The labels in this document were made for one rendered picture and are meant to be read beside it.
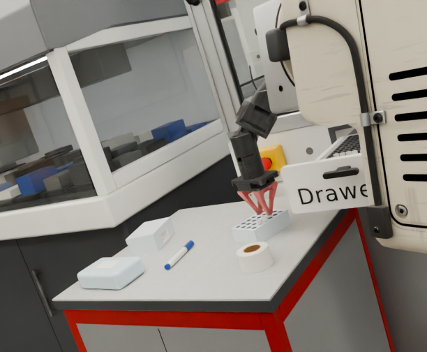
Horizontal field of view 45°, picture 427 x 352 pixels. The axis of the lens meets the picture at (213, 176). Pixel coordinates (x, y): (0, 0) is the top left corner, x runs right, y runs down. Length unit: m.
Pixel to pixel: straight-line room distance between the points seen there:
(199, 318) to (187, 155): 0.98
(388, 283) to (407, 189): 1.22
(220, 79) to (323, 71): 1.15
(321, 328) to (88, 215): 0.84
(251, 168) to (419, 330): 0.74
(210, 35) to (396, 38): 1.21
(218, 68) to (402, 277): 0.79
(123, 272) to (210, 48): 0.70
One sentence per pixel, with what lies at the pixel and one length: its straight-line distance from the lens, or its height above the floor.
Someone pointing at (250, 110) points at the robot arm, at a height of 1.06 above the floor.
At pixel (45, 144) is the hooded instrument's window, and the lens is 1.73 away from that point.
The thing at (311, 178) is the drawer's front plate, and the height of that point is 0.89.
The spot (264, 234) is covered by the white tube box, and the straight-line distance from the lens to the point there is 1.23.
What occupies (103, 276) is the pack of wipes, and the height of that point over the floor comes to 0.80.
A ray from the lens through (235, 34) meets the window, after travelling 1.52.
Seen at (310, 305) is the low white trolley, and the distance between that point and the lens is 1.14.
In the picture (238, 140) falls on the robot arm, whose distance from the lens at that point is 1.17.
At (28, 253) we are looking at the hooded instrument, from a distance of 2.14.
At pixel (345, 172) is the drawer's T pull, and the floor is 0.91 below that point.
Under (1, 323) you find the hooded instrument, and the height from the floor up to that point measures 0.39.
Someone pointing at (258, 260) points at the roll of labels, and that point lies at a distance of 1.07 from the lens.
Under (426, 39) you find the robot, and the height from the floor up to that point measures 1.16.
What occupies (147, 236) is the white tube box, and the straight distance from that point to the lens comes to 1.40.
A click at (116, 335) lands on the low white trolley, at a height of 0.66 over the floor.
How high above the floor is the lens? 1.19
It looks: 12 degrees down
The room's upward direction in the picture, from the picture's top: 18 degrees counter-clockwise
